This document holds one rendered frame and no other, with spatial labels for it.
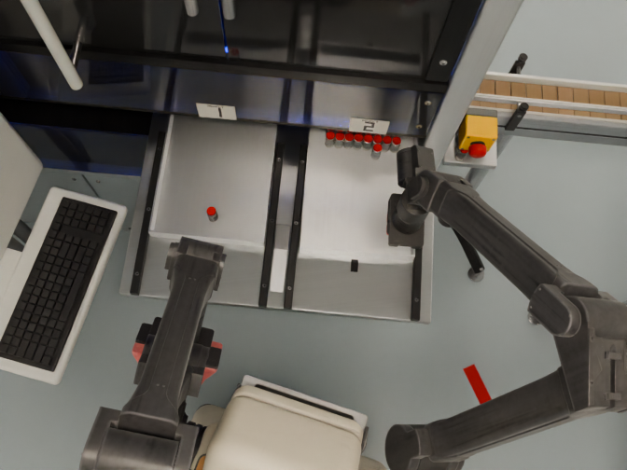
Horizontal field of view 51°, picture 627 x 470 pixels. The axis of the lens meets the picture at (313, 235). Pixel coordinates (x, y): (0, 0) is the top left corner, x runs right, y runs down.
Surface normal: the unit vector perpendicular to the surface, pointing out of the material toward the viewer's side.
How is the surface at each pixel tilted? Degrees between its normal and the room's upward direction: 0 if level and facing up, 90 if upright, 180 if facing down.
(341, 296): 0
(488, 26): 90
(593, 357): 26
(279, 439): 42
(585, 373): 67
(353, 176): 0
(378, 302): 0
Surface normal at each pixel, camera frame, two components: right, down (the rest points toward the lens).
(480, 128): 0.04, -0.33
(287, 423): 0.23, -0.84
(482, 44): -0.08, 0.94
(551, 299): -0.91, -0.13
